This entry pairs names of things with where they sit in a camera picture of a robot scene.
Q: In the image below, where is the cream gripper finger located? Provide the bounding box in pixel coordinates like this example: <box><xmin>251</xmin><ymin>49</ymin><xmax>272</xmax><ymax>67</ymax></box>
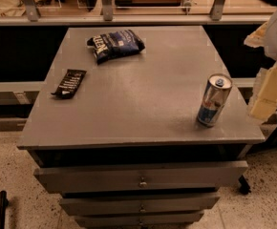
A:
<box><xmin>244</xmin><ymin>22</ymin><xmax>267</xmax><ymax>48</ymax></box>
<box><xmin>248</xmin><ymin>62</ymin><xmax>277</xmax><ymax>122</ymax></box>

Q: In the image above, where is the redbull can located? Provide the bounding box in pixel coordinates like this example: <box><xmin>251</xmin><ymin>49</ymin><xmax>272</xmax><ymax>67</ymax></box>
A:
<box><xmin>197</xmin><ymin>73</ymin><xmax>233</xmax><ymax>127</ymax></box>

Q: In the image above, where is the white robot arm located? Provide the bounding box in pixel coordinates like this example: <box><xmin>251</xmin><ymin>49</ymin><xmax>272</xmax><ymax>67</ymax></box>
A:
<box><xmin>245</xmin><ymin>11</ymin><xmax>277</xmax><ymax>122</ymax></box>

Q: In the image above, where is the blue chip bag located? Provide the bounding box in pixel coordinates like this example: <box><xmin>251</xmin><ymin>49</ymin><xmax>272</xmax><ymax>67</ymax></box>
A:
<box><xmin>87</xmin><ymin>30</ymin><xmax>145</xmax><ymax>64</ymax></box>

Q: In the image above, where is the black caster wheel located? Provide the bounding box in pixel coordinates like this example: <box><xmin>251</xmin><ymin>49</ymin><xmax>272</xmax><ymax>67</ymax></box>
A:
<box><xmin>239</xmin><ymin>176</ymin><xmax>251</xmax><ymax>195</ymax></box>

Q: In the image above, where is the grey drawer cabinet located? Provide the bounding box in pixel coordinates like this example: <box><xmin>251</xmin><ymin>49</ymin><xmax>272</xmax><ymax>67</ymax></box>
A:
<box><xmin>16</xmin><ymin>25</ymin><xmax>266</xmax><ymax>229</ymax></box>

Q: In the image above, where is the black snack bar wrapper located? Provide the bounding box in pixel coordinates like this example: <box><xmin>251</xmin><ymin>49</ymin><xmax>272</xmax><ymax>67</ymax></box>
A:
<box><xmin>52</xmin><ymin>69</ymin><xmax>86</xmax><ymax>99</ymax></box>

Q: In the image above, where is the top grey drawer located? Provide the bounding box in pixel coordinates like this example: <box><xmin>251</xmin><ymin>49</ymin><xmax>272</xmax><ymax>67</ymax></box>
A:
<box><xmin>34</xmin><ymin>161</ymin><xmax>247</xmax><ymax>193</ymax></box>

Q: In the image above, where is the grey drawer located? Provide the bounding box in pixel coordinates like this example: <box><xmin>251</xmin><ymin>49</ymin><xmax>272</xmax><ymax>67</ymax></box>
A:
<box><xmin>75</xmin><ymin>211</ymin><xmax>204</xmax><ymax>228</ymax></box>
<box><xmin>60</xmin><ymin>193</ymin><xmax>219</xmax><ymax>216</ymax></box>
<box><xmin>34</xmin><ymin>161</ymin><xmax>247</xmax><ymax>193</ymax></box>

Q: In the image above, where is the middle grey drawer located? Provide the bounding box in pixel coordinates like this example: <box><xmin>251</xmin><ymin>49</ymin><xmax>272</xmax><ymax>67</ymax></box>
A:
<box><xmin>60</xmin><ymin>193</ymin><xmax>219</xmax><ymax>216</ymax></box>

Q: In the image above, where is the bottom grey drawer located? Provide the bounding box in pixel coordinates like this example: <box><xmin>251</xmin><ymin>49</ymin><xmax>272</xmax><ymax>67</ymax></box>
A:
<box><xmin>75</xmin><ymin>211</ymin><xmax>204</xmax><ymax>228</ymax></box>

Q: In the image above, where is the grey railing with posts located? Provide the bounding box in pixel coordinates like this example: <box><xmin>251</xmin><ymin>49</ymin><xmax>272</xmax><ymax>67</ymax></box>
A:
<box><xmin>0</xmin><ymin>0</ymin><xmax>276</xmax><ymax>26</ymax></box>

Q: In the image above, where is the black pole bottom left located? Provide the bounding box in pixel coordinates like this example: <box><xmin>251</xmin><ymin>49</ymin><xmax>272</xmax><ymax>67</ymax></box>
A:
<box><xmin>0</xmin><ymin>190</ymin><xmax>9</xmax><ymax>229</ymax></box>

